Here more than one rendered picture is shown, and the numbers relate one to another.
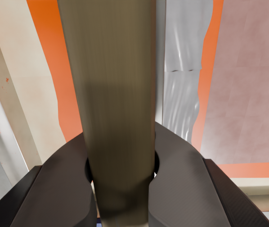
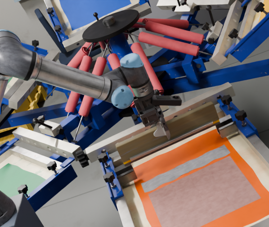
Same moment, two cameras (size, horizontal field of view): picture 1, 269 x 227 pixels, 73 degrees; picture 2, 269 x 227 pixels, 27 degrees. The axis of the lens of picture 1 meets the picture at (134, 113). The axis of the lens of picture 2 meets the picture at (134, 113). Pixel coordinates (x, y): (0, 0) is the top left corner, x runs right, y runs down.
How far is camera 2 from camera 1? 2.12 m
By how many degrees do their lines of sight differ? 67
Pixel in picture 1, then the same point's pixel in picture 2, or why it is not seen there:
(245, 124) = (172, 193)
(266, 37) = (202, 179)
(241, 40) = (199, 174)
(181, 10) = (200, 159)
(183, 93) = (177, 171)
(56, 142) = (149, 157)
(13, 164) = not seen: hidden behind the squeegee
